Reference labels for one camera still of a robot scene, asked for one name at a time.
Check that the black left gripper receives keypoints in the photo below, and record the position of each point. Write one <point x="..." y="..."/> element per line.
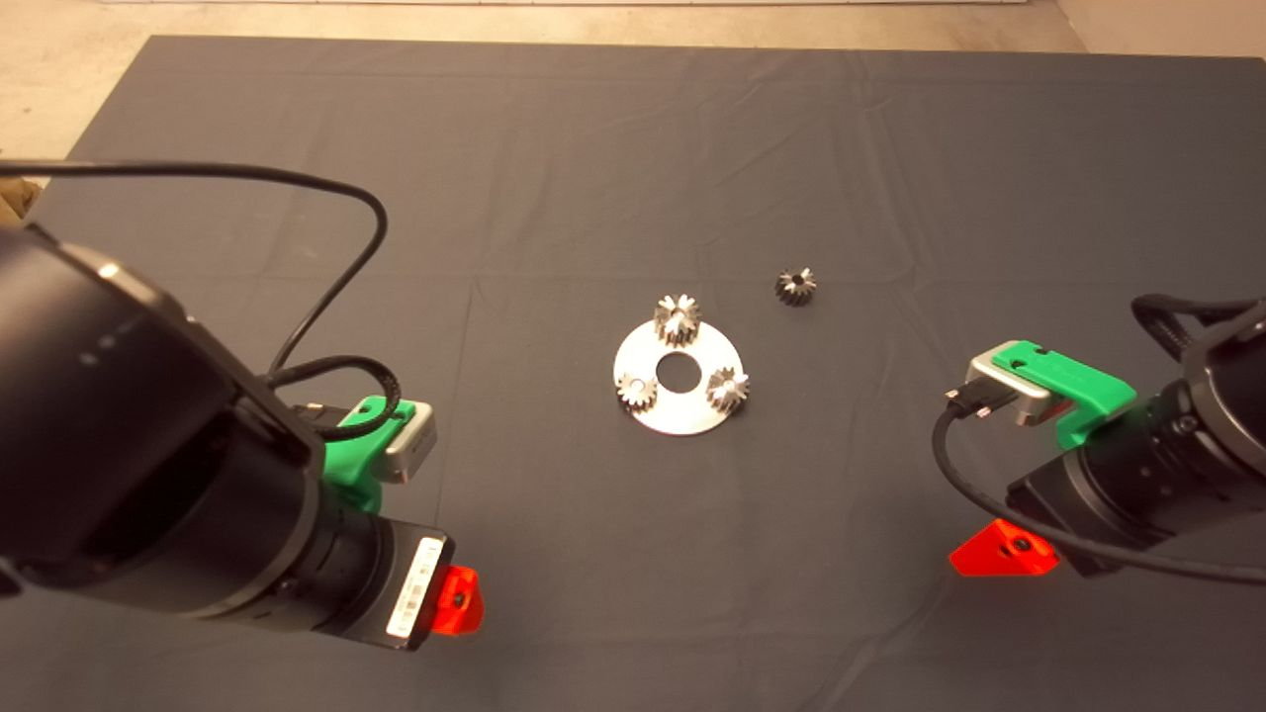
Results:
<point x="406" y="583"/>

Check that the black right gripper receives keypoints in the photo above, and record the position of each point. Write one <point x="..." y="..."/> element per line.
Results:
<point x="1078" y="504"/>

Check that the small steel gear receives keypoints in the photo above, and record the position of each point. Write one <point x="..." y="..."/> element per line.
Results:
<point x="727" y="389"/>
<point x="795" y="289"/>
<point x="638" y="394"/>

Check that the large steel gear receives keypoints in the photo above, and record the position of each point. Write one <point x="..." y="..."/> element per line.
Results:
<point x="678" y="321"/>

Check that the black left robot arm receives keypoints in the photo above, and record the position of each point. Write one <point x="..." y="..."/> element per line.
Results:
<point x="119" y="415"/>

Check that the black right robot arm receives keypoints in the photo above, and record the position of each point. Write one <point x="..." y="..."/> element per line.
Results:
<point x="1217" y="415"/>

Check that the round metal plate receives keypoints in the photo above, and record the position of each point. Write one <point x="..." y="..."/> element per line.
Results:
<point x="643" y="351"/>

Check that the dark grey table cloth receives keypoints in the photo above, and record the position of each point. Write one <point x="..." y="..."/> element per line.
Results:
<point x="593" y="148"/>

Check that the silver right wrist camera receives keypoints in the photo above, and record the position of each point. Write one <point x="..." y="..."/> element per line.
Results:
<point x="1029" y="405"/>

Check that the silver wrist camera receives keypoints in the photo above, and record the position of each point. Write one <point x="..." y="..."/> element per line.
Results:
<point x="1029" y="405"/>
<point x="413" y="445"/>

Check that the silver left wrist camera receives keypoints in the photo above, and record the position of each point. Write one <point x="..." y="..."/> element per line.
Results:
<point x="413" y="445"/>

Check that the green left camera mount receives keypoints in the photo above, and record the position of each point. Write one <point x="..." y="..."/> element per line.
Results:
<point x="346" y="465"/>

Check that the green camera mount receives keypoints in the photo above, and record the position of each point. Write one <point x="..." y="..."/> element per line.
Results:
<point x="1068" y="376"/>
<point x="346" y="465"/>

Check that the green right camera mount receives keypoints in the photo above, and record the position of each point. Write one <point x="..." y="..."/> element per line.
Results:
<point x="1068" y="376"/>

